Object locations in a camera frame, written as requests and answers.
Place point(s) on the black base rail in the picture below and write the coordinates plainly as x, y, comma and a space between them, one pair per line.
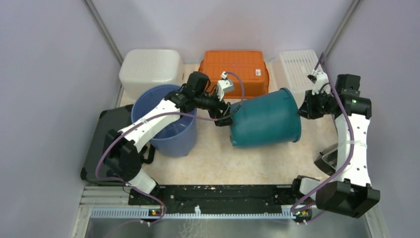
220, 199

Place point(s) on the blue bucket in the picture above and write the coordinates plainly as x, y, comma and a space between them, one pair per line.
178, 138

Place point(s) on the white perforated basket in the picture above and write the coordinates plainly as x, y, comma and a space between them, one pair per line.
290, 70

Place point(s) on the translucent white plastic tub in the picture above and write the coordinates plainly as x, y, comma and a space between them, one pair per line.
143, 69

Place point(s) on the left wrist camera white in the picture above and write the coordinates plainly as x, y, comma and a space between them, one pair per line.
224, 86

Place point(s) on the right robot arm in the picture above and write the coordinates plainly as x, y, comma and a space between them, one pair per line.
348, 191

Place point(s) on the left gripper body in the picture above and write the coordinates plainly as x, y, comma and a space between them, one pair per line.
211, 103

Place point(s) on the black case on left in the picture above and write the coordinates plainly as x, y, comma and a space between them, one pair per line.
109, 119

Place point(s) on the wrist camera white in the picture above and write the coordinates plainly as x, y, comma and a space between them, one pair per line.
224, 86
321, 82

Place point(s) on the small black clear box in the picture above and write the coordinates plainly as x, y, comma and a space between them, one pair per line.
327, 160

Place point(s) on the orange plastic tub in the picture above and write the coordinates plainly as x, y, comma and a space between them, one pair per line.
248, 65

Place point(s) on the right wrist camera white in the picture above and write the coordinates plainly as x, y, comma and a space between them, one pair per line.
321, 82

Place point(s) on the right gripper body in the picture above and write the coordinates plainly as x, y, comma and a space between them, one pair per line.
318, 104

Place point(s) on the teal bucket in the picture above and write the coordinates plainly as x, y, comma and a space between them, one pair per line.
267, 119

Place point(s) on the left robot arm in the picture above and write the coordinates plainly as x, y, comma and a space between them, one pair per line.
123, 147

